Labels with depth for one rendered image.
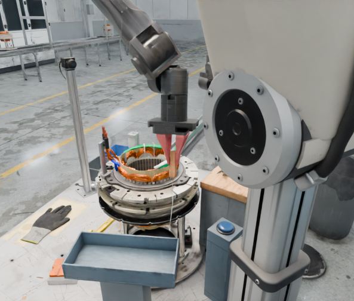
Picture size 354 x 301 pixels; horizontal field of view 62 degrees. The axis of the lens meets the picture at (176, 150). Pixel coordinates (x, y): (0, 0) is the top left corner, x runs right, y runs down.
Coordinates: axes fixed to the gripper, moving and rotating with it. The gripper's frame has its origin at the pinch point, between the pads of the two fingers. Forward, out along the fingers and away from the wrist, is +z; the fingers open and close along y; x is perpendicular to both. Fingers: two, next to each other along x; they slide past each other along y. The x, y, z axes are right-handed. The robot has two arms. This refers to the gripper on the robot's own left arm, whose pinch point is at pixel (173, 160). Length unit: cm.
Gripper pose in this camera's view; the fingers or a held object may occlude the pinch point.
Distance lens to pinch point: 65.8
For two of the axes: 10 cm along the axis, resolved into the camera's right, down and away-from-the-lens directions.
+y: -9.8, -0.6, 1.8
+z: -0.2, 9.7, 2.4
